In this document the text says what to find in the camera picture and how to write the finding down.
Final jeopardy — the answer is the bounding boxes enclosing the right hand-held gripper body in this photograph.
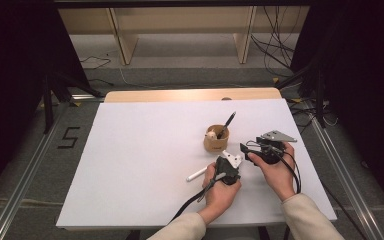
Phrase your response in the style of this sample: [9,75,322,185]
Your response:
[255,129,298,165]

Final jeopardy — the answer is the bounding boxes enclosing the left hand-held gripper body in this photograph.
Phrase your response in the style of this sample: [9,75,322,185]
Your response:
[213,149,244,186]

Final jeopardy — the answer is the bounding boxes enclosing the tan paper pen holder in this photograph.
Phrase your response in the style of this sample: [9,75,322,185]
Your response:
[203,124,230,153]

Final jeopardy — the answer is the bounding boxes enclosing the black ballpoint pen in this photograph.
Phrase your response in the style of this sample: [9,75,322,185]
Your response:
[216,111,237,140]

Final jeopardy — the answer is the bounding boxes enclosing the thin white pen blue ends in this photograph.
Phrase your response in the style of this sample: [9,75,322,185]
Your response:
[185,165,209,183]

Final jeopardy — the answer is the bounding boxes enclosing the person's right hand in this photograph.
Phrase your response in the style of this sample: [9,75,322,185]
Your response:
[247,142,298,202]

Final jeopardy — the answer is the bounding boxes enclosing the person's left hand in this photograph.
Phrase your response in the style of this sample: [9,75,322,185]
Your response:
[198,162,243,225]

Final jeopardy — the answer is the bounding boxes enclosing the black tripod stand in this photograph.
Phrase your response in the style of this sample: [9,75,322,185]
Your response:
[41,71,103,134]
[274,59,328,129]

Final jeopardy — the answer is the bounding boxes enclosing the light wooden table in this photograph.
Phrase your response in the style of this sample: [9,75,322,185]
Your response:
[103,87,283,104]

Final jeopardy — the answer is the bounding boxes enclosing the white table cover sheet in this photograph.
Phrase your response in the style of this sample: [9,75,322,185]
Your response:
[55,98,338,231]

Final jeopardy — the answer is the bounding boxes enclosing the dark curtain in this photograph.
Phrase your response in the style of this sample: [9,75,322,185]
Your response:
[0,0,89,204]
[291,0,384,211]

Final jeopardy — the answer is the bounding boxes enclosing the light wooden shelf unit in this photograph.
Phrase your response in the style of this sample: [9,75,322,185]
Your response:
[58,6,311,66]

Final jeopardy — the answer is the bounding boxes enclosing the right hand-held gripper cable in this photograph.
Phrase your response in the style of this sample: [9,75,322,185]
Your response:
[273,146,303,195]

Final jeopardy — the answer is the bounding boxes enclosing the hand-held gripper cable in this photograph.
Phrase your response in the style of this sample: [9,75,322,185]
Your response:
[168,171,228,224]
[273,146,303,195]

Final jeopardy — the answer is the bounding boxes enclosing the left hand-held gripper cable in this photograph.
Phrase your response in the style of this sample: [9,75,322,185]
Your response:
[168,171,228,224]

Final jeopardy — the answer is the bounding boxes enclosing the metal floor rail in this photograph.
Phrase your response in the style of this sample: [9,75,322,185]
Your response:
[308,109,384,240]
[0,103,68,240]

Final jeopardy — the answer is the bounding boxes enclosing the bundle of black floor cables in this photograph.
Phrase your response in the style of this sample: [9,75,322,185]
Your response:
[249,6,301,78]

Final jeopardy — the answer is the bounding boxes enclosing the black overhead frame bar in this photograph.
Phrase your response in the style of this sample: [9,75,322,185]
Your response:
[53,0,314,8]

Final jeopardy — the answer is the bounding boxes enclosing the thin black floor cable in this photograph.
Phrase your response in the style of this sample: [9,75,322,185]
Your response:
[79,55,112,70]

